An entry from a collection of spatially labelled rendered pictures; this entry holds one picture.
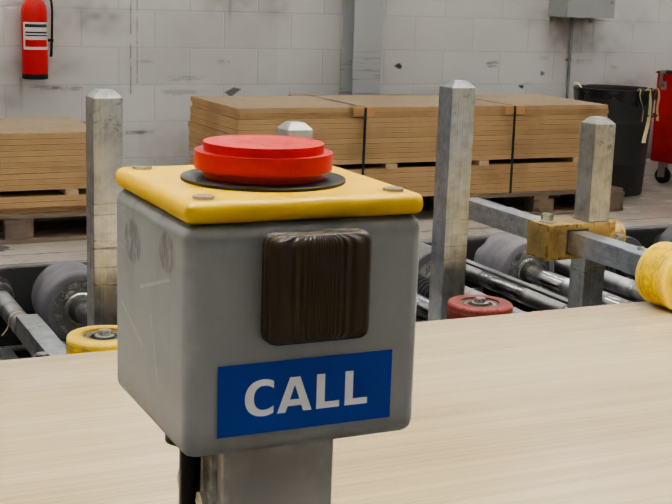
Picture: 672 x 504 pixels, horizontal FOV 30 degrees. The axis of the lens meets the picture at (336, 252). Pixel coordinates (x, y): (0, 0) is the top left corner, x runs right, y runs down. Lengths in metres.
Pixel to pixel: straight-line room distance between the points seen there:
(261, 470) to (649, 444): 0.78
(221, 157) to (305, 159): 0.02
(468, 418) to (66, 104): 6.66
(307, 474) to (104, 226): 1.12
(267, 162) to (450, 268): 1.34
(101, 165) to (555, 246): 0.65
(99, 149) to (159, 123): 6.41
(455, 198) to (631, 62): 7.90
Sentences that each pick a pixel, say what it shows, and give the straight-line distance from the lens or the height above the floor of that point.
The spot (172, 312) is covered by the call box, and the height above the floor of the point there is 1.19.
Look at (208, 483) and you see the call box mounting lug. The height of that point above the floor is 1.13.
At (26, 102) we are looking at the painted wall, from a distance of 7.66.
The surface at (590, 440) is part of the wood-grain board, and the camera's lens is 1.12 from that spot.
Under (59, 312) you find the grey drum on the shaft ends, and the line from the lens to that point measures 1.90.
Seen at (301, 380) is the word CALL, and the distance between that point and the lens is 0.34.
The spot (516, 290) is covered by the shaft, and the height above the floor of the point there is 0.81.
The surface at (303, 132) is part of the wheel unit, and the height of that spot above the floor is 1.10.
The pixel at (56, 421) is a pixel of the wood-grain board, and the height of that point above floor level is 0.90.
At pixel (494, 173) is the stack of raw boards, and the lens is 7.41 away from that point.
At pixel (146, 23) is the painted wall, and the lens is 7.81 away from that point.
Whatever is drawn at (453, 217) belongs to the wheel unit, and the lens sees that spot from 1.66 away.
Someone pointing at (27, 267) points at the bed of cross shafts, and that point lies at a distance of 2.02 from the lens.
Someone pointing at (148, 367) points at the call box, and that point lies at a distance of 0.36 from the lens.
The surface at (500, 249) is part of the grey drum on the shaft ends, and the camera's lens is 2.24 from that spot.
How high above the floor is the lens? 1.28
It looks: 12 degrees down
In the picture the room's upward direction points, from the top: 2 degrees clockwise
